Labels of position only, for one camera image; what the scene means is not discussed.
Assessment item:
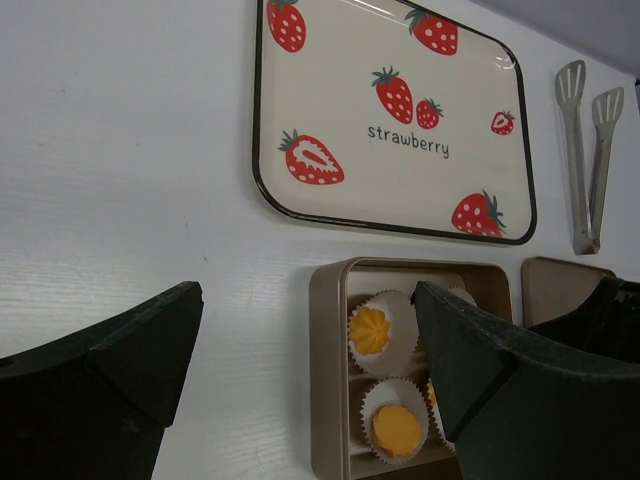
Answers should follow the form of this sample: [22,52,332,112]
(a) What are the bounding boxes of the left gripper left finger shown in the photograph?
[1,281,204,479]

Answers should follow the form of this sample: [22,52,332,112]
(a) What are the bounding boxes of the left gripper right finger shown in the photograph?
[412,281,639,479]

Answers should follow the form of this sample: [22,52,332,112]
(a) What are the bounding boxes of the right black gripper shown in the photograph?
[530,278,639,360]

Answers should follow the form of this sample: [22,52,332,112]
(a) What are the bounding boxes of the gold tin lid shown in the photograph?
[521,256,616,328]

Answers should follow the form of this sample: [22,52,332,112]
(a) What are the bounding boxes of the orange cookie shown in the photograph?
[372,405,423,459]
[349,307,391,355]
[424,380,438,407]

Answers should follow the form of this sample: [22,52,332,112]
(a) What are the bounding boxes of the metal serving tongs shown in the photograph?
[554,59,625,255]

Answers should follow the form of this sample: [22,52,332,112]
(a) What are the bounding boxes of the gold square tin box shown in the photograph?
[309,257,512,479]

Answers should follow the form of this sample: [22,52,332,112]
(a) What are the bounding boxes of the strawberry pattern tray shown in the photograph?
[252,1,537,245]

